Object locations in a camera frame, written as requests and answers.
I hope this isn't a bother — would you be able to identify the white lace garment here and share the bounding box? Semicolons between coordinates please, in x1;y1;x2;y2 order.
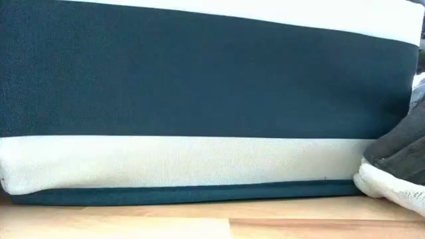
353;158;425;218

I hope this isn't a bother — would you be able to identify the navy and white fabric bin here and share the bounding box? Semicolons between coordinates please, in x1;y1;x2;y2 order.
0;0;425;206

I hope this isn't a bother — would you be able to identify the grey patterned garment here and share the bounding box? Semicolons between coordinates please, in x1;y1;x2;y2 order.
409;71;425;114

